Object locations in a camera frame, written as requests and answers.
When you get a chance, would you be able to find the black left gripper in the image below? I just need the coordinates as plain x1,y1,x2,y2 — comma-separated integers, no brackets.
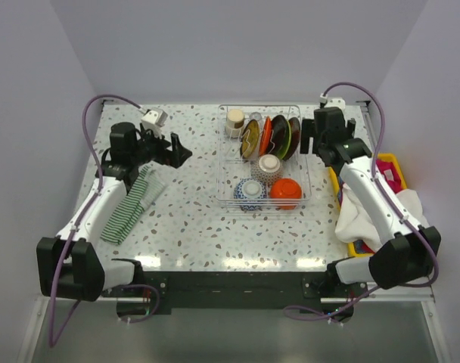
130,125,191,169

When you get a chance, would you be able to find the red floral plate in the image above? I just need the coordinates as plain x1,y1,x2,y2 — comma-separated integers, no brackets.
286,117,301,159

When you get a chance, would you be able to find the orange plate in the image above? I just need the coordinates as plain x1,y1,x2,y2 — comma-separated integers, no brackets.
259,116,272,157

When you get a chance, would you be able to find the brown patterned bowl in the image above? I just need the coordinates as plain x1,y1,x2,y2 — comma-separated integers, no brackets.
250,154,284,186

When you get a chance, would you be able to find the clear glass cup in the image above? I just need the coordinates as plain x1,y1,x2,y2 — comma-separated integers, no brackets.
249,112,263,122

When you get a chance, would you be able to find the clear wire dish rack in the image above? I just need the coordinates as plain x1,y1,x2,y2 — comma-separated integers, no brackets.
216,104,311,212

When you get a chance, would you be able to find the yellow patterned plate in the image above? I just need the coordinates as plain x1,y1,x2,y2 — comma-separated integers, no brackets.
240,119,260,160

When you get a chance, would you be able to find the orange bowl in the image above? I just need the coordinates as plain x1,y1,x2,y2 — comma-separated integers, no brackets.
269,178,303,210

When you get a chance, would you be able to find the beige steel cup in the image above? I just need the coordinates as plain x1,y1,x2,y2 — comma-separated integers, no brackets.
225,109,245,139

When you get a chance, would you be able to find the blue white patterned bowl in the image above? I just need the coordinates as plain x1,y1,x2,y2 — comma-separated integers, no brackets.
233,178,266,212

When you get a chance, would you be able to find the lime green plate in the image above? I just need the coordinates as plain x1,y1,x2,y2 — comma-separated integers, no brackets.
276,118,291,160

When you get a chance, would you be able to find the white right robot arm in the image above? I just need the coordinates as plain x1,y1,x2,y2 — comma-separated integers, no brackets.
300,107,441,297

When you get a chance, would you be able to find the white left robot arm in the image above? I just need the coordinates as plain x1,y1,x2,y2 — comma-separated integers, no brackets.
36,122,192,302

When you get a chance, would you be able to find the green white striped cloth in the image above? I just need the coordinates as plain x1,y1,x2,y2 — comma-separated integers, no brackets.
101,166,166,245

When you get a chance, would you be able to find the white towel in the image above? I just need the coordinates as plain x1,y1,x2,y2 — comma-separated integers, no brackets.
335,185,430,252

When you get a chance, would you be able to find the yellow plastic basket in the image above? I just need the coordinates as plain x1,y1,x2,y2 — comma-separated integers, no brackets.
328,154,407,257

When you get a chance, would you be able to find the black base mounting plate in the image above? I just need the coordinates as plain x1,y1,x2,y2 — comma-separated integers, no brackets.
101,269,368,318

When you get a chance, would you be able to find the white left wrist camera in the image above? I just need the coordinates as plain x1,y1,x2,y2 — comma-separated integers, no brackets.
140,108,168,138

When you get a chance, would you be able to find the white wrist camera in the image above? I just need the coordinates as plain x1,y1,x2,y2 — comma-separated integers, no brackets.
319,93,346,110
140,108,168,138

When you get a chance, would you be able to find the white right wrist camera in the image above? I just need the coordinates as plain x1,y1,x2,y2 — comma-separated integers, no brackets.
319,93,346,110

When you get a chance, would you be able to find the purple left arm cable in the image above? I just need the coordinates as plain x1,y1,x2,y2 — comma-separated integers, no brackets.
47,94,161,348

